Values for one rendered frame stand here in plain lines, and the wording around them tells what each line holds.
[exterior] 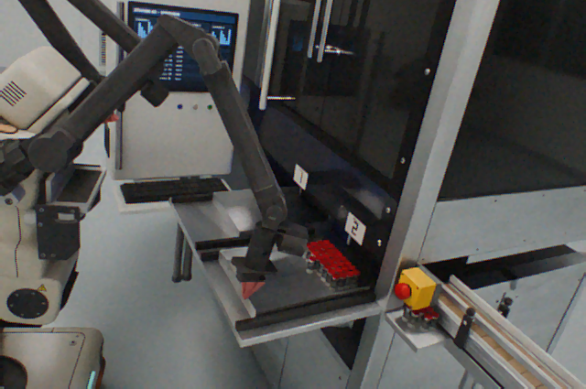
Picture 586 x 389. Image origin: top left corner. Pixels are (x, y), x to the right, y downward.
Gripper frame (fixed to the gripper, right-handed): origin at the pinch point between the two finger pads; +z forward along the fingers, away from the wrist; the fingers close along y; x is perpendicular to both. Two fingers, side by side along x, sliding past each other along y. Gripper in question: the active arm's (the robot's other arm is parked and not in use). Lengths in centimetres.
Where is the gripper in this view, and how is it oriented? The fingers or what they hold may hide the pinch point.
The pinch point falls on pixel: (244, 295)
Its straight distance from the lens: 119.7
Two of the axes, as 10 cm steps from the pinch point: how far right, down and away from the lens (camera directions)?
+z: -3.0, 9.0, 3.1
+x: -4.2, -4.2, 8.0
